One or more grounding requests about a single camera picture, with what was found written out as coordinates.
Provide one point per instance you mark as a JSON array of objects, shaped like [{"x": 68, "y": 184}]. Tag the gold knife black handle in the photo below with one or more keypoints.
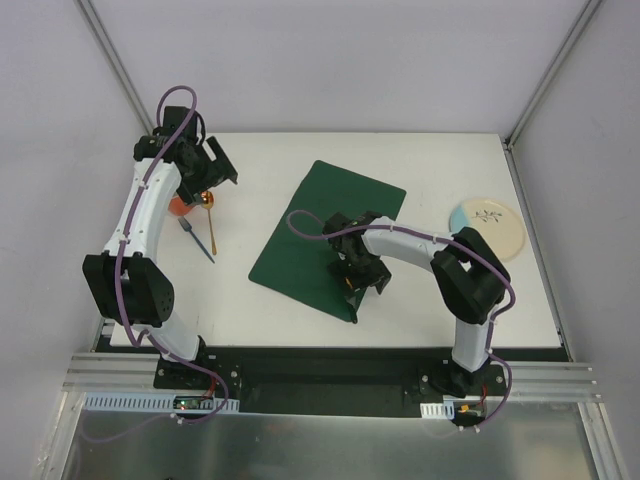
[{"x": 353, "y": 312}]

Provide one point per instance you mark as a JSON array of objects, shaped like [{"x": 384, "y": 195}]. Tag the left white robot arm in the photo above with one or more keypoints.
[{"x": 124, "y": 279}]

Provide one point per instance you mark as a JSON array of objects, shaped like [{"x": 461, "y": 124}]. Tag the aluminium frame post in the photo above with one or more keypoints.
[
  {"x": 99, "y": 32},
  {"x": 580, "y": 24}
]

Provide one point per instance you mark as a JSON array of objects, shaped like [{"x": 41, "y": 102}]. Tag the cream and blue plate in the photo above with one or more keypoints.
[{"x": 500, "y": 226}]

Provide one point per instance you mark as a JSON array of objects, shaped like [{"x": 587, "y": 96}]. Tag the right aluminium frame post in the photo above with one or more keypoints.
[{"x": 580, "y": 24}]

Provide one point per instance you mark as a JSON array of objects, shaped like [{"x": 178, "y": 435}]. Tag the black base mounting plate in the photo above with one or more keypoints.
[{"x": 366, "y": 382}]

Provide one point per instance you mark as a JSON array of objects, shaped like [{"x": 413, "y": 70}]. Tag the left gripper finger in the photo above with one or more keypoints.
[
  {"x": 189, "y": 196},
  {"x": 221, "y": 167}
]

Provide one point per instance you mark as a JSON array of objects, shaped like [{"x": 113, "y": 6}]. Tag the white cable duct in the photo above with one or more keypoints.
[
  {"x": 157, "y": 403},
  {"x": 438, "y": 411}
]

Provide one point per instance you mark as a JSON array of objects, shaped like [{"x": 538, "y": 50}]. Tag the right white cable duct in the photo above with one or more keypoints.
[{"x": 438, "y": 411}]

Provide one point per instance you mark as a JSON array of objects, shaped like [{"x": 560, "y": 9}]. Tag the aluminium rail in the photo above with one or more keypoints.
[{"x": 111, "y": 371}]

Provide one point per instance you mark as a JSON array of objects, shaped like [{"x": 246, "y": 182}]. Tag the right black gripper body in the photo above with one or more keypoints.
[{"x": 364, "y": 275}]

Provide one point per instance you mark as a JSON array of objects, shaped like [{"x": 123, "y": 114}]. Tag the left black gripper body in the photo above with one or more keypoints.
[{"x": 211, "y": 170}]

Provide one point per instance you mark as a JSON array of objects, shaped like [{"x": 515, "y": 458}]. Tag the left aluminium frame post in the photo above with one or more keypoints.
[{"x": 99, "y": 32}]

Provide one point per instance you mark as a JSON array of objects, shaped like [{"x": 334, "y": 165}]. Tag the blue fork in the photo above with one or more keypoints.
[{"x": 187, "y": 227}]

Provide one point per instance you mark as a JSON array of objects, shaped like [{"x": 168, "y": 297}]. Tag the orange mug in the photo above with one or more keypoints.
[{"x": 178, "y": 208}]

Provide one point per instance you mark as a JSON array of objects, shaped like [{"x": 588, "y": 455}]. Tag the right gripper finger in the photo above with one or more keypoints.
[
  {"x": 354, "y": 293},
  {"x": 379, "y": 277}
]

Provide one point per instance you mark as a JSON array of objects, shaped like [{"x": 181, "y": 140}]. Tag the left white cable duct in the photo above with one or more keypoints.
[{"x": 157, "y": 403}]

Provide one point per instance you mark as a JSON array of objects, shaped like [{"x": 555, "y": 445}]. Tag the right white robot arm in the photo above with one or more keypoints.
[{"x": 471, "y": 279}]

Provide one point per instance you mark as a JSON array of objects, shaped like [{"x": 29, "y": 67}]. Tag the gold spoon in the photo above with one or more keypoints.
[{"x": 208, "y": 203}]

